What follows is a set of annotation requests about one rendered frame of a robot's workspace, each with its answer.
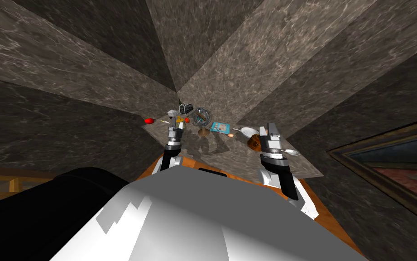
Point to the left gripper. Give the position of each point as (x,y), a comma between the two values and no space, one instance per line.
(176,134)

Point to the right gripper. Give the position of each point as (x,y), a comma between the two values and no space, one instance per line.
(271,145)

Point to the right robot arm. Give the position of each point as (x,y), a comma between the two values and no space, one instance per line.
(284,177)

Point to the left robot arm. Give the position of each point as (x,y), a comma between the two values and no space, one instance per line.
(30,221)

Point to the orange fruit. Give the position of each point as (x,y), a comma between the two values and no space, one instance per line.
(183,120)

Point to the grey black toaster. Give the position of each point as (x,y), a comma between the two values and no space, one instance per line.
(185,108)

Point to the brown bread loaf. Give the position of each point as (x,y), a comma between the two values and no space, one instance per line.
(253,142)

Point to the white pan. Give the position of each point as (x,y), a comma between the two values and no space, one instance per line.
(248,131)

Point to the grey globe on brass stand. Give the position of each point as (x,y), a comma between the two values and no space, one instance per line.
(202,119)

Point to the red apple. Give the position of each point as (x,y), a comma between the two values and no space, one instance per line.
(149,120)

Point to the silver spoon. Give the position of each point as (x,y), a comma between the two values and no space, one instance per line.
(291,152)

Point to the teal book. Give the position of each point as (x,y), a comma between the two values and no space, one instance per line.
(220,127)

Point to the marble top wooden table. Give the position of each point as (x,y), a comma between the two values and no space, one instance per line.
(230,156)

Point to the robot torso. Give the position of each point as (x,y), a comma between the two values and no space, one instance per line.
(193,221)

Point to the dark framed picture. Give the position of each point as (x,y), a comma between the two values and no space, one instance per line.
(404,170)

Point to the wooden shelf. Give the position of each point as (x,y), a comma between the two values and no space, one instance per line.
(9,185)

